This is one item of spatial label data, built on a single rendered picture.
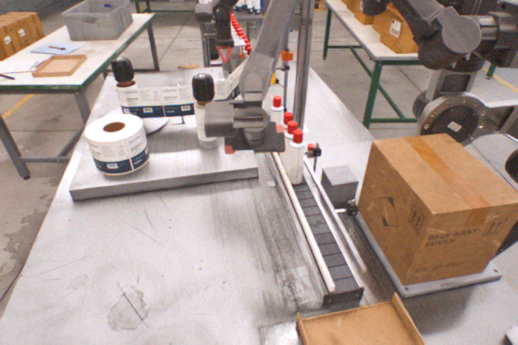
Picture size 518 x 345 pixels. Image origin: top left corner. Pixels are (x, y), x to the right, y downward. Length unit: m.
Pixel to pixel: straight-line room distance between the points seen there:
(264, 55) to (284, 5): 0.12
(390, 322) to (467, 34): 0.68
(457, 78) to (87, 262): 1.22
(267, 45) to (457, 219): 0.58
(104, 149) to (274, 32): 0.78
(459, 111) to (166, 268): 0.97
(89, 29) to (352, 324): 2.93
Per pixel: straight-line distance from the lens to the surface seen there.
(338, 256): 1.00
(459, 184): 0.95
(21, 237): 2.64
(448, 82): 1.18
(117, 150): 1.27
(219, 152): 1.35
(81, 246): 1.19
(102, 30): 3.24
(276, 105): 1.30
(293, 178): 1.17
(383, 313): 0.98
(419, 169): 0.96
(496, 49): 0.86
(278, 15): 0.73
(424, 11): 0.81
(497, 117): 1.23
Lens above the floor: 1.65
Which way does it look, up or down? 35 degrees down
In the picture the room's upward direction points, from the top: straight up
